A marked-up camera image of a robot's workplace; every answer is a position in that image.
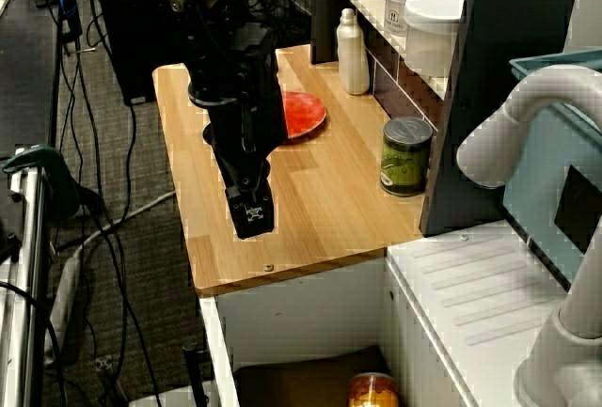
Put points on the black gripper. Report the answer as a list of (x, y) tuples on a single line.
[(244, 129)]

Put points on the orange soup can grey lid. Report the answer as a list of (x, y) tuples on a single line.
[(374, 390)]

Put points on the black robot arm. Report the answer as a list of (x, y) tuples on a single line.
[(207, 26)]

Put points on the white toy sink unit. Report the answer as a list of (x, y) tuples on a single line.
[(470, 285)]

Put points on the wooden countertop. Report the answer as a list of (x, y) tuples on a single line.
[(320, 200)]

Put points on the red round plate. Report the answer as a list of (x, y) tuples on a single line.
[(305, 113)]

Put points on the green can grey lid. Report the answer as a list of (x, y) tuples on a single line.
[(405, 162)]

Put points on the black computer case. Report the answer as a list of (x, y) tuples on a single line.
[(141, 68)]

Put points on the white plastic bottle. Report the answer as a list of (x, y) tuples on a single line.
[(353, 59)]

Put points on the green clamp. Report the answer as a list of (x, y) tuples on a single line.
[(52, 176)]

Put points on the white power strip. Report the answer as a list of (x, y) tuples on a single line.
[(63, 303)]

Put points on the grey toy faucet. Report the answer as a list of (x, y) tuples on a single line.
[(494, 144)]

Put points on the plain white lidded jar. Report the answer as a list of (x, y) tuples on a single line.
[(432, 31)]

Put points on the dark kitchen shelf unit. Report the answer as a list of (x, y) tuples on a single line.
[(498, 97)]

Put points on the teal plastic bin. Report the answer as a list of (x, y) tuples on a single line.
[(531, 191)]

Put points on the black upright post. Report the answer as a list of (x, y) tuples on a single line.
[(195, 369)]

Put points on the aluminium frame rail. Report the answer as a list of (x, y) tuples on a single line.
[(23, 261)]

